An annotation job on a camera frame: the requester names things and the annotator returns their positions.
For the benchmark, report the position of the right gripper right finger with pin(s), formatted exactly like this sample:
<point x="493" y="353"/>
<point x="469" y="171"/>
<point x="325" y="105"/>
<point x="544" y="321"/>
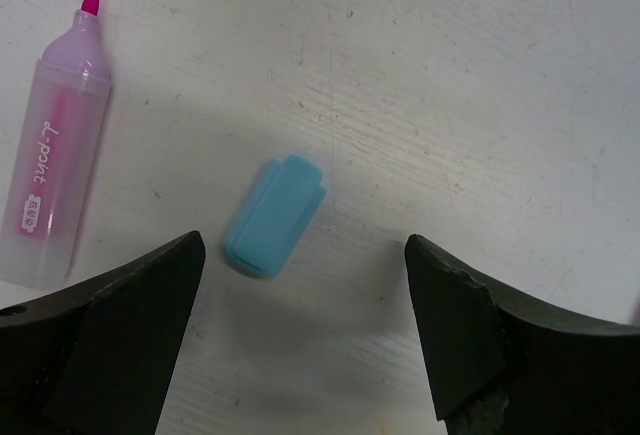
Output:
<point x="500" y="361"/>

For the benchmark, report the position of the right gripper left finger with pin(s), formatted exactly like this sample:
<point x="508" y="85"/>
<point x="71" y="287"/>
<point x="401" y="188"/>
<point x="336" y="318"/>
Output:
<point x="98" y="357"/>

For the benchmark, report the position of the pink stubby highlighter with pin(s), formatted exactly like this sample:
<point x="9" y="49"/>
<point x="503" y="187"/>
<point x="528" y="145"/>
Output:
<point x="65" y="111"/>

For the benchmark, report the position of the blue highlighter cap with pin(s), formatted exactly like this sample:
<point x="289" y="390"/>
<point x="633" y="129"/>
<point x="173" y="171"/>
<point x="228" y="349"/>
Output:
<point x="274" y="216"/>

